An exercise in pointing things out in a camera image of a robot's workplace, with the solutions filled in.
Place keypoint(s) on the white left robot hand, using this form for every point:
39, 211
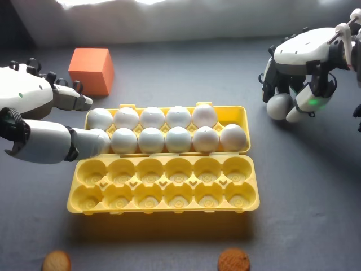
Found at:
22, 93

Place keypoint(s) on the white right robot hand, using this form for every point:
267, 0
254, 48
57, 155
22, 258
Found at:
301, 46

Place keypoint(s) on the white toy egg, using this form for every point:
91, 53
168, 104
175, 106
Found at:
232, 137
98, 116
152, 117
178, 116
178, 139
205, 138
124, 140
204, 115
277, 106
126, 117
150, 139

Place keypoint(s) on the yellow egg carton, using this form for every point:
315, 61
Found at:
163, 184

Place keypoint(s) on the orange cube block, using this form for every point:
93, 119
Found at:
93, 62

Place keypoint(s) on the white backdrop sheet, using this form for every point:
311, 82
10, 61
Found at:
169, 19

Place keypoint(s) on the grey table cloth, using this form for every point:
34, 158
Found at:
296, 197

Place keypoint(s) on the pale round biscuit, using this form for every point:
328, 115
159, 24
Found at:
56, 262

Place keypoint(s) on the brown round biscuit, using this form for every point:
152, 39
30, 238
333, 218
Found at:
233, 260

